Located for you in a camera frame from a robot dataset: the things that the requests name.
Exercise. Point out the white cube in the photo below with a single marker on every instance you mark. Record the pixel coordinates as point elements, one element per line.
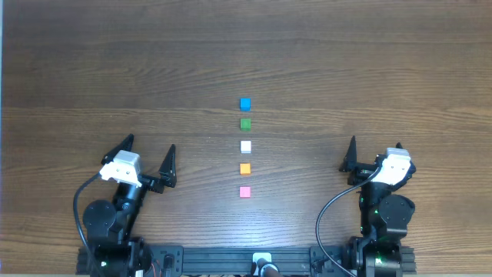
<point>246,146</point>

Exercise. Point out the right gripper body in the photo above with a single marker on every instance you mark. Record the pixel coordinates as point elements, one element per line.
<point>359,174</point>

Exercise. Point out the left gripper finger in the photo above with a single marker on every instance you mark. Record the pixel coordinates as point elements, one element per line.
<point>169,169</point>
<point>119,148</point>

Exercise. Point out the orange cube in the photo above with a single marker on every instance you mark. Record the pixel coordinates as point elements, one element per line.
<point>245,169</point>

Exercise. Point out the mounting rail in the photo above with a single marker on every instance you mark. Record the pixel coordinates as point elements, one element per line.
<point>230,260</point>

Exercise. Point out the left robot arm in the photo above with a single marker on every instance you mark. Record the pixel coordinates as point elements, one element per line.
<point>100,220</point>

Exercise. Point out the pink cube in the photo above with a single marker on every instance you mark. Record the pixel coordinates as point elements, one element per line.
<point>245,192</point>

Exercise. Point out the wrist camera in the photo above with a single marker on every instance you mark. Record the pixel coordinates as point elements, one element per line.
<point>393,167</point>
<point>122,167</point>

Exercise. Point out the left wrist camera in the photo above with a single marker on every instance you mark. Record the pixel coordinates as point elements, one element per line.
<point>122,167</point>

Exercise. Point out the green cube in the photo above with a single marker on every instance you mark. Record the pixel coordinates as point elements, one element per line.
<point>245,124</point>

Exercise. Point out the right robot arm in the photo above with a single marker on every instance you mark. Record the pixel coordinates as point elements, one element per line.
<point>392,213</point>

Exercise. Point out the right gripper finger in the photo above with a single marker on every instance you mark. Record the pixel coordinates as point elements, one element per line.
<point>351,157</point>
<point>399,146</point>

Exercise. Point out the blue cube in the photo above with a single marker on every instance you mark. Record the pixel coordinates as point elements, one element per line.
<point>245,104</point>

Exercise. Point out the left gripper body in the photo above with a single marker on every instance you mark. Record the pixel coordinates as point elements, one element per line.
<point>153,184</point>

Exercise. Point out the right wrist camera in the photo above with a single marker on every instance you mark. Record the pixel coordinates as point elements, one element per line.
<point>393,167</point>

